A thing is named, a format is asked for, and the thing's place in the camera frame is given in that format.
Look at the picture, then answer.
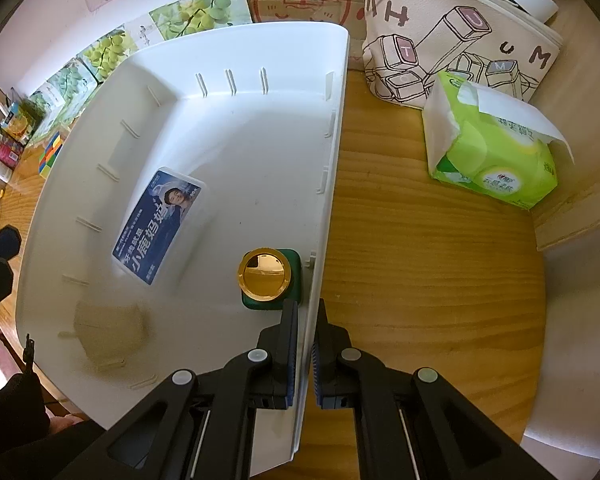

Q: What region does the grape print cardboard box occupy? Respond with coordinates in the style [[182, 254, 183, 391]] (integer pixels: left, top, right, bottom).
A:
[[45, 57, 101, 111], [150, 0, 253, 41], [27, 87, 66, 128], [82, 25, 153, 83]]

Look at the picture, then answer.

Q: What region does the colourful puzzle cube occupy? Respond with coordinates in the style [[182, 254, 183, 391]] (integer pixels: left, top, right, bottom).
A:
[[39, 130, 71, 179]]

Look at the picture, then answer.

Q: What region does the clear box with blue label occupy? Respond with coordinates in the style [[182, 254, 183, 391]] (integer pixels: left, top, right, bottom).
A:
[[111, 167, 206, 287]]

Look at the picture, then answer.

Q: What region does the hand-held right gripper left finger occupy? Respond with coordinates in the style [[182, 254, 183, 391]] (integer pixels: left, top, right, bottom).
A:
[[92, 299, 301, 480]]

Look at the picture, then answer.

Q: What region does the green tissue pack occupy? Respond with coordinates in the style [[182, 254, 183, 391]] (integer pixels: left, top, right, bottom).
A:
[[422, 71, 576, 211]]

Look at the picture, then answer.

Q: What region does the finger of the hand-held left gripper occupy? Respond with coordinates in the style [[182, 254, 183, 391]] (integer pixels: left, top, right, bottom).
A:
[[0, 226, 22, 266]]

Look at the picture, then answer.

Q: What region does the light wooden panel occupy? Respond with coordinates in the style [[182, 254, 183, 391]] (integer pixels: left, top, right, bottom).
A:
[[530, 0, 600, 253]]

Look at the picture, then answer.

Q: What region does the beige cardboard piece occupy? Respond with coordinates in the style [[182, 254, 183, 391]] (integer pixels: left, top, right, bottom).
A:
[[74, 300, 150, 373]]

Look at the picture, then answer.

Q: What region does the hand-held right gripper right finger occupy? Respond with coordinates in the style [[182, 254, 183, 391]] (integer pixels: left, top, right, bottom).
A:
[[310, 298, 556, 480]]

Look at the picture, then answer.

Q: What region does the green bottle with gold cap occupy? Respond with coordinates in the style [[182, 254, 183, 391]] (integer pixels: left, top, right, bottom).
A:
[[237, 247, 303, 313]]

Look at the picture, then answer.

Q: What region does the pink small box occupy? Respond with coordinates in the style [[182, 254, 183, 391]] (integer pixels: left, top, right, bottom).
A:
[[0, 142, 26, 166]]

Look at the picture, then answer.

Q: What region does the brown cardboard box red print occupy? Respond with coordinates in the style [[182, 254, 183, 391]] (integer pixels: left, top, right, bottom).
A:
[[242, 0, 368, 36]]

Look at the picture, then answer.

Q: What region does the person's dark clothing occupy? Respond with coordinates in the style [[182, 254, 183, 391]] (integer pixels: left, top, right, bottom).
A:
[[0, 372, 106, 480]]

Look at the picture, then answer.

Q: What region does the white plastic bin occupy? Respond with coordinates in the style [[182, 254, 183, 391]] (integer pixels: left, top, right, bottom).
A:
[[14, 22, 351, 478]]

